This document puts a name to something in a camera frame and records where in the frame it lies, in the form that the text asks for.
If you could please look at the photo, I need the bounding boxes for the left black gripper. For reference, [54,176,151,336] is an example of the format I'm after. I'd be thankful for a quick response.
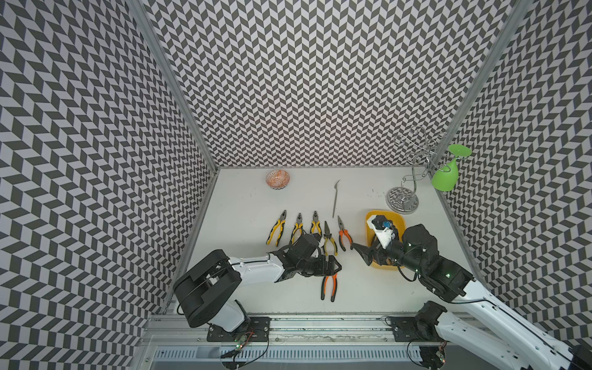
[298,254,342,277]

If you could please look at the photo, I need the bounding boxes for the yellow black pliers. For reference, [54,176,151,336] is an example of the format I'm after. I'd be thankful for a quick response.
[310,211,322,237]
[290,213,305,245]
[322,221,339,256]

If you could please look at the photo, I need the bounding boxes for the orange long nose pliers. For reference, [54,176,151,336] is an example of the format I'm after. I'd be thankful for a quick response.
[338,217,353,251]

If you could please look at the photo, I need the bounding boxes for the yellow combination pliers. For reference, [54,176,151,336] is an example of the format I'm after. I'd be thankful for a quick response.
[266,210,287,247]

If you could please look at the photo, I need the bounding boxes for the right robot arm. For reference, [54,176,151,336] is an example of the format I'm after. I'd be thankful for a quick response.
[352,220,591,369]

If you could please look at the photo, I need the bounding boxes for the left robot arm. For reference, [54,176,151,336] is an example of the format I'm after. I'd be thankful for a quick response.
[174,234,342,332]

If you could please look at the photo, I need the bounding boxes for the yellow plastic storage box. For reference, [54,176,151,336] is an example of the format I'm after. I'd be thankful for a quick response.
[365,210,406,271]

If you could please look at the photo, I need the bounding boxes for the silver metal fork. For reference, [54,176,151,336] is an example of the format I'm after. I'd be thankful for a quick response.
[331,180,341,218]

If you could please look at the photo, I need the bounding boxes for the orange patterned small bowl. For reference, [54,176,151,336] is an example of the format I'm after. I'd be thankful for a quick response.
[265,170,291,190]

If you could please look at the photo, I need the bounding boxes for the green plastic goblet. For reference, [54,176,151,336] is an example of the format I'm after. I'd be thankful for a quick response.
[432,144,472,192]

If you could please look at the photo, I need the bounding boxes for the chrome wire cup stand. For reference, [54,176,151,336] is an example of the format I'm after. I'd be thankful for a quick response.
[385,129,446,214]

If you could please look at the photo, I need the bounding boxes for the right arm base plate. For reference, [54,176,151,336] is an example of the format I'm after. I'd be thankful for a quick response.
[385,301,448,342]

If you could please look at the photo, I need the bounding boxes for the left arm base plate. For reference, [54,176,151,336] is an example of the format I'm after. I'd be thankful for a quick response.
[207,316,271,344]

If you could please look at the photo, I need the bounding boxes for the aluminium front rail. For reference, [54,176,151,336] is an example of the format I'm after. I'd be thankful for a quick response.
[139,311,518,352]

